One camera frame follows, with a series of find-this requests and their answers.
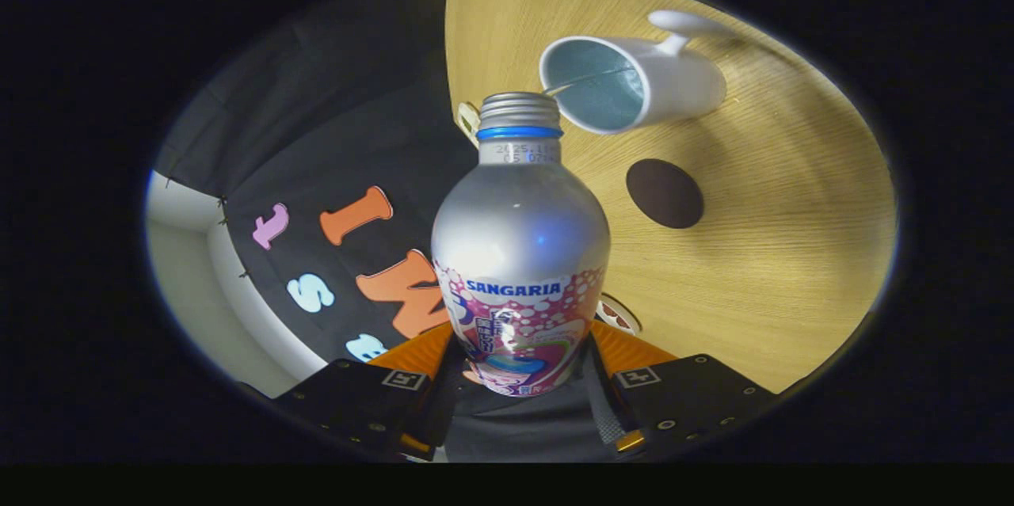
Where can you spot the wooden table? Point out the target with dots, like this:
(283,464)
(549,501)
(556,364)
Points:
(752,268)

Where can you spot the white plate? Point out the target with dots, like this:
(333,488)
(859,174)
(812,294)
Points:
(618,316)

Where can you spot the silver juice bottle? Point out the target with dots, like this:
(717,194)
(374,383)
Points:
(519,229)

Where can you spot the white cup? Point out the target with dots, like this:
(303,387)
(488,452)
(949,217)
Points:
(681,86)

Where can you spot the black backdrop cloth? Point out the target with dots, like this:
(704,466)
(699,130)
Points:
(317,134)

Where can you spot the dark brown round coaster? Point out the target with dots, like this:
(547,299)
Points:
(664,193)

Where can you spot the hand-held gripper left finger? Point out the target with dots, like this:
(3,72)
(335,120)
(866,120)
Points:
(440,407)

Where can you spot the small white divided tray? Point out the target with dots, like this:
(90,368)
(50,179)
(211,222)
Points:
(469,122)

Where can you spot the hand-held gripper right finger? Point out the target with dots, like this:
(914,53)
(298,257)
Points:
(606,411)

